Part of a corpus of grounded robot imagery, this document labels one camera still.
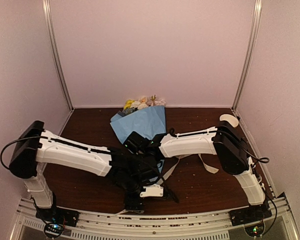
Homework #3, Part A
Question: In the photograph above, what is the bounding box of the right aluminium frame post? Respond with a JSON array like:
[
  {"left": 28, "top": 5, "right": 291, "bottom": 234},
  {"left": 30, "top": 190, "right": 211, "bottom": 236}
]
[{"left": 231, "top": 0, "right": 263, "bottom": 112}]

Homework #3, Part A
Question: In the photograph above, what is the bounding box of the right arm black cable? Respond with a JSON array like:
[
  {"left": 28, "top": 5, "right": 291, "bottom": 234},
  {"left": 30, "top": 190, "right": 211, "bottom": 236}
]
[{"left": 224, "top": 134, "right": 278, "bottom": 231}]

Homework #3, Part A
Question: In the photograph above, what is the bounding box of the blue wrapping paper sheet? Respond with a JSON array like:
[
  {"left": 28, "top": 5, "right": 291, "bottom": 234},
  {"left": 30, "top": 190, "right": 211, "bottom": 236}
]
[{"left": 109, "top": 105, "right": 167, "bottom": 176}]

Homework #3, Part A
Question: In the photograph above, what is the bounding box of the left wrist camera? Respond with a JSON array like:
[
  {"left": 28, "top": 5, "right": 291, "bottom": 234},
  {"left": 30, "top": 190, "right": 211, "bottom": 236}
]
[{"left": 139, "top": 184, "right": 164, "bottom": 198}]

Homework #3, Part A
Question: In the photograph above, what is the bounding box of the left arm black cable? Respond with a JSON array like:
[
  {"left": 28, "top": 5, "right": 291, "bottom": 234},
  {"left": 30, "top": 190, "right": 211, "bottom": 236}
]
[{"left": 0, "top": 134, "right": 43, "bottom": 171}]

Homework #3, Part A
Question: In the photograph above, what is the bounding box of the front aluminium rail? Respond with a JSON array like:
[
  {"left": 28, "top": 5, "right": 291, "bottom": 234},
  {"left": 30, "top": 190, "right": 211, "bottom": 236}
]
[{"left": 8, "top": 197, "right": 300, "bottom": 240}]

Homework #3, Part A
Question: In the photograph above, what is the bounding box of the aluminium frame post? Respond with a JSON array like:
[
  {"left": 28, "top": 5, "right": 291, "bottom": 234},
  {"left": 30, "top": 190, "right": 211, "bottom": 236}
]
[
  {"left": 231, "top": 0, "right": 263, "bottom": 112},
  {"left": 42, "top": 0, "right": 74, "bottom": 112}
]

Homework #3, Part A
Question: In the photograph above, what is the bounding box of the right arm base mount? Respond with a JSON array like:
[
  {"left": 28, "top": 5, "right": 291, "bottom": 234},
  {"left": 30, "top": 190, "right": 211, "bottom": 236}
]
[{"left": 229, "top": 206, "right": 272, "bottom": 226}]

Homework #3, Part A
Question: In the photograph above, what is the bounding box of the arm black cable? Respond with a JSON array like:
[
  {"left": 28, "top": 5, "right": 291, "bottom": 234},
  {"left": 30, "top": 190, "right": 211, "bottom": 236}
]
[
  {"left": 224, "top": 134, "right": 278, "bottom": 231},
  {"left": 0, "top": 134, "right": 43, "bottom": 171}
]

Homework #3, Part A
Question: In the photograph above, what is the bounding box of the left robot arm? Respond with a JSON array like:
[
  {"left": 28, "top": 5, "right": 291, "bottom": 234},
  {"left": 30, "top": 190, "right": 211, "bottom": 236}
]
[{"left": 0, "top": 120, "right": 179, "bottom": 222}]

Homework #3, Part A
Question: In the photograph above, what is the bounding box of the left aluminium frame post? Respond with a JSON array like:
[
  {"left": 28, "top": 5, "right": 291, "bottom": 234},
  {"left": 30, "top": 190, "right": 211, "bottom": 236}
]
[{"left": 42, "top": 0, "right": 74, "bottom": 112}]

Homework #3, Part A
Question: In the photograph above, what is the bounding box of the cream printed ribbon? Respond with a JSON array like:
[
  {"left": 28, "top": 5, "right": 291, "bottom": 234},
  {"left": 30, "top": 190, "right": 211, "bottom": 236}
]
[{"left": 115, "top": 154, "right": 219, "bottom": 216}]

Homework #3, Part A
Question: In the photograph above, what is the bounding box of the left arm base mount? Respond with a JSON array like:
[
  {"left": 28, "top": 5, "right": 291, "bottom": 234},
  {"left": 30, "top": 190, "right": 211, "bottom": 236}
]
[{"left": 35, "top": 207, "right": 79, "bottom": 227}]

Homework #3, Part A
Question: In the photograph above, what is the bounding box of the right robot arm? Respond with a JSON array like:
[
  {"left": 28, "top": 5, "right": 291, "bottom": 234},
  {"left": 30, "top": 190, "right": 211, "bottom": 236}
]
[{"left": 123, "top": 121, "right": 270, "bottom": 221}]

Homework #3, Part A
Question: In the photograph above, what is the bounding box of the plain white bowl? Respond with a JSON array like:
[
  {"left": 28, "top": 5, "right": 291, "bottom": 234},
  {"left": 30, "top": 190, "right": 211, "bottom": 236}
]
[{"left": 219, "top": 114, "right": 239, "bottom": 128}]

